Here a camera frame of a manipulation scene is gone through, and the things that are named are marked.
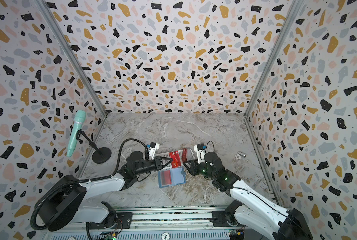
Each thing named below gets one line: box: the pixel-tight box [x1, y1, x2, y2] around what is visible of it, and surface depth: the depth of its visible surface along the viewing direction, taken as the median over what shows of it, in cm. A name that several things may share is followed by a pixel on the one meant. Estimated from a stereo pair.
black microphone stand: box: [75, 129, 112, 164], surface depth 97 cm
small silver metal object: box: [234, 151, 247, 160], surface depth 100 cm
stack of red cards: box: [182, 148, 188, 163], surface depth 94 cm
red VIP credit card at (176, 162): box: [169, 151, 182, 169], surface depth 81 cm
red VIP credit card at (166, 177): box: [161, 170, 172, 186], surface depth 89 cm
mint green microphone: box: [66, 110, 87, 158], surface depth 75 cm
